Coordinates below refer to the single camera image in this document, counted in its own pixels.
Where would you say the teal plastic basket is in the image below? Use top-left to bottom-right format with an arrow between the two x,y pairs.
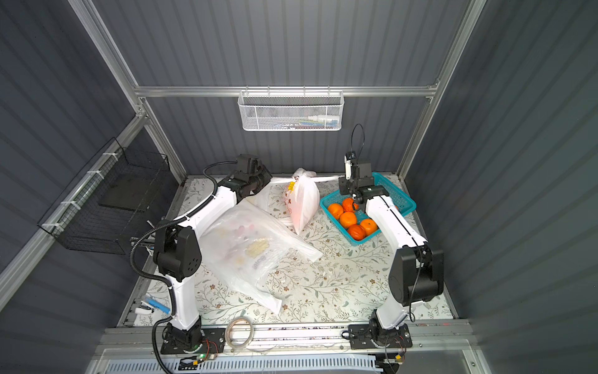
319,171 -> 417,246

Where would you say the cartoon printed plastic bag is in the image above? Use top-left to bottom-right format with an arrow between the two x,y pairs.
254,167 -> 342,235

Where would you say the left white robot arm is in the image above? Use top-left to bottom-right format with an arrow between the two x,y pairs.
153,154 -> 272,331

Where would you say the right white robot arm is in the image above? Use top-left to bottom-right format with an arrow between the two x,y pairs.
339,154 -> 444,333

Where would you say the orange mandarin top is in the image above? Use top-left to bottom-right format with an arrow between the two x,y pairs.
342,197 -> 360,212

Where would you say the orange mandarin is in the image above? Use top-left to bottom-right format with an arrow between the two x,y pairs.
327,204 -> 345,221
347,224 -> 368,242
342,197 -> 360,212
338,211 -> 358,229
360,218 -> 378,236

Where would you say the orange mandarin left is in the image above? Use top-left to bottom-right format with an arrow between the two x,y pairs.
327,204 -> 345,221

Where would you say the orange mandarin centre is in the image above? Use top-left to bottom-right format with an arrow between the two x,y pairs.
338,211 -> 358,229

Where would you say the orange mandarin front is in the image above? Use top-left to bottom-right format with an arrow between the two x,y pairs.
360,218 -> 378,236

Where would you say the orange mandarin right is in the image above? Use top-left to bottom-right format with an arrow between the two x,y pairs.
347,224 -> 368,242

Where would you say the clear plastic bag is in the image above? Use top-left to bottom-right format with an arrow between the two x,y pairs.
199,201 -> 322,314

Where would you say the blue marker pen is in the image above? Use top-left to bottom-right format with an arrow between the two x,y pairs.
143,298 -> 171,315

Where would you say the white wire wall basket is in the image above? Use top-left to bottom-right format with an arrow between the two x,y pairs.
238,88 -> 345,132

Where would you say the black wire wall basket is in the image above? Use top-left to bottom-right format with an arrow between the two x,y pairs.
38,143 -> 177,255

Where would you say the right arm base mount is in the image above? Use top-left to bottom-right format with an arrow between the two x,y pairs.
341,324 -> 413,350

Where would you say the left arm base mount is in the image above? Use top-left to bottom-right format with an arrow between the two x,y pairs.
160,324 -> 226,355

